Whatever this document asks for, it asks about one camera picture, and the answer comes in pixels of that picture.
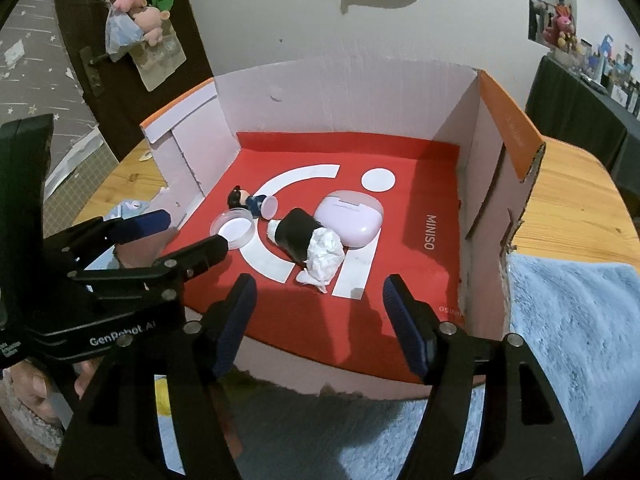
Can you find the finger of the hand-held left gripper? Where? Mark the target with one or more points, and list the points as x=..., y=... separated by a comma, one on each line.
x=200, y=252
x=145, y=222

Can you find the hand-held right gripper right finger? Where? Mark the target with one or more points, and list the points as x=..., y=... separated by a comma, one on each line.
x=405, y=327

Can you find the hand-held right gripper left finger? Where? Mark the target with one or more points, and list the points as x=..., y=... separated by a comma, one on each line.
x=235, y=327

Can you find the dark-haired boy figurine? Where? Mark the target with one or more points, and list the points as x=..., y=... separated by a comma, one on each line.
x=245, y=200

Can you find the black roll with white tissue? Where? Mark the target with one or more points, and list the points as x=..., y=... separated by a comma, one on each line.
x=300, y=235

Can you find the pink earbud case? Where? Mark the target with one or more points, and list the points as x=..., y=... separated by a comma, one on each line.
x=350, y=215

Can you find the orange cardboard box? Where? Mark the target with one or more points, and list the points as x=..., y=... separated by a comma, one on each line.
x=350, y=110

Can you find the person's left hand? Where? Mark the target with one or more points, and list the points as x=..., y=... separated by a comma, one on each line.
x=30, y=392

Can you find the small white sticker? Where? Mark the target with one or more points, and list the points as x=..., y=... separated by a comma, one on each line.
x=145, y=155

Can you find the dark wooden door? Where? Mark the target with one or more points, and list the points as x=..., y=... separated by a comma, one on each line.
x=165, y=110

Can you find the blue fluffy towel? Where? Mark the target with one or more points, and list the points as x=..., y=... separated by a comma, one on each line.
x=575, y=335

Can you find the pink pig plush toy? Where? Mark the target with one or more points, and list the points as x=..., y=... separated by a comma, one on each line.
x=150, y=22

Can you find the dark cloth-covered table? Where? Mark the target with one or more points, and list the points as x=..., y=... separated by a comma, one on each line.
x=585, y=115

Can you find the row of bottles and boxes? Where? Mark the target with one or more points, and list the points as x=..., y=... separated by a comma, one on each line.
x=610, y=70

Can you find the pink plush rabbit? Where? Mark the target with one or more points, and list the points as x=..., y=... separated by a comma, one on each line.
x=562, y=25

